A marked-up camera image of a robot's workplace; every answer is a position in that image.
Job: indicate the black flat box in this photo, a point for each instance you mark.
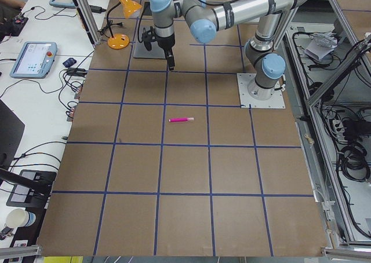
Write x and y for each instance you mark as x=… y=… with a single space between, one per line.
x=31 y=188

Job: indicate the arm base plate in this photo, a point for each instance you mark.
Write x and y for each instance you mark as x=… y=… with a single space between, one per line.
x=253 y=96

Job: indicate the aluminium frame post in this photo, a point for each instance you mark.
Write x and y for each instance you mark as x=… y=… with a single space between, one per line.
x=88 y=21

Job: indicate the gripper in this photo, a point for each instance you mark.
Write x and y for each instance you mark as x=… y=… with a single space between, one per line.
x=165 y=43

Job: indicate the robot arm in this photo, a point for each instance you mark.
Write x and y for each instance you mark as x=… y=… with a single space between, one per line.
x=204 y=21

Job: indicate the small blue device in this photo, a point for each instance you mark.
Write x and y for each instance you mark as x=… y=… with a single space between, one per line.
x=69 y=62

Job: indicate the black power adapter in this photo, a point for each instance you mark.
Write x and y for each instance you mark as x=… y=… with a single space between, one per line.
x=96 y=9

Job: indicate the white paper cup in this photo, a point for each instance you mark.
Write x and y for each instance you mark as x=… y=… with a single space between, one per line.
x=20 y=218

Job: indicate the black mousepad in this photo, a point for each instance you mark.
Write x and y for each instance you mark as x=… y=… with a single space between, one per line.
x=146 y=9

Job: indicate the grey closed laptop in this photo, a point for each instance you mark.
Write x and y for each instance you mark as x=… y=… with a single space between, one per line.
x=140 y=51

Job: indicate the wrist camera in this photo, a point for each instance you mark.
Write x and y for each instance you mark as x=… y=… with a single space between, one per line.
x=148 y=37

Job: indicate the left teach pendant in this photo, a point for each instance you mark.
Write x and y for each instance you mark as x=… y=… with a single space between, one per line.
x=35 y=60

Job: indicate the pink marker pen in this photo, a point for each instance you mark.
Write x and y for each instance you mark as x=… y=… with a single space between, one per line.
x=175 y=120

